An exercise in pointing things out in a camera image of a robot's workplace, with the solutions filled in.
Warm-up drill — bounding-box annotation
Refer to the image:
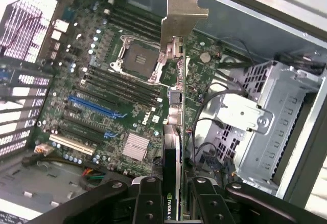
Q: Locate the blue expansion slot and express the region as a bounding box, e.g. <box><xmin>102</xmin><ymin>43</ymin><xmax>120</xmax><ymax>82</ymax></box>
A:
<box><xmin>67</xmin><ymin>95</ymin><xmax>128</xmax><ymax>119</ymax></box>

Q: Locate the CPU socket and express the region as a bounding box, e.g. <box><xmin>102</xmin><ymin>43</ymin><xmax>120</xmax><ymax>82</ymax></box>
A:
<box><xmin>109</xmin><ymin>34</ymin><xmax>167</xmax><ymax>84</ymax></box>

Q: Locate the perforated silver disk bay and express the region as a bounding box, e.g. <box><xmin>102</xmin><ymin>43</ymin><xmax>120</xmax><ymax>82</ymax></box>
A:
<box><xmin>214</xmin><ymin>60</ymin><xmax>325</xmax><ymax>197</ymax></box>

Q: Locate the green Dell motherboard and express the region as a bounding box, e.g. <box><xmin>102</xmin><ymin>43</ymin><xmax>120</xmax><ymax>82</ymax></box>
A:
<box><xmin>33</xmin><ymin>0</ymin><xmax>232</xmax><ymax>184</ymax></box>

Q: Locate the silver chipset heatsink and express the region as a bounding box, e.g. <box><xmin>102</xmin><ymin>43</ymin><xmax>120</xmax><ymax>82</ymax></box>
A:
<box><xmin>122</xmin><ymin>132</ymin><xmax>151</xmax><ymax>161</ymax></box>

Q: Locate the white expansion slot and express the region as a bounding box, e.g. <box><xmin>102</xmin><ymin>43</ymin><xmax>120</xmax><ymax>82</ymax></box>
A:
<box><xmin>49</xmin><ymin>133</ymin><xmax>95</xmax><ymax>156</ymax></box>

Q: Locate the coloured power wire bundle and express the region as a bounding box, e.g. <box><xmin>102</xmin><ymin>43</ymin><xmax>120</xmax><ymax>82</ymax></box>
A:
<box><xmin>81</xmin><ymin>166</ymin><xmax>107</xmax><ymax>182</ymax></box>

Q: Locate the black wire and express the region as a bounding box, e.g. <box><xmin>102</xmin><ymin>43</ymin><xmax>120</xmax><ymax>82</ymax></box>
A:
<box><xmin>191</xmin><ymin>82</ymin><xmax>250</xmax><ymax>163</ymax></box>

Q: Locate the black open PC case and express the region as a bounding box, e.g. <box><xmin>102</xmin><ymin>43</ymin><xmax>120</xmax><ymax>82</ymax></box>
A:
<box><xmin>0</xmin><ymin>0</ymin><xmax>327</xmax><ymax>224</ymax></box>

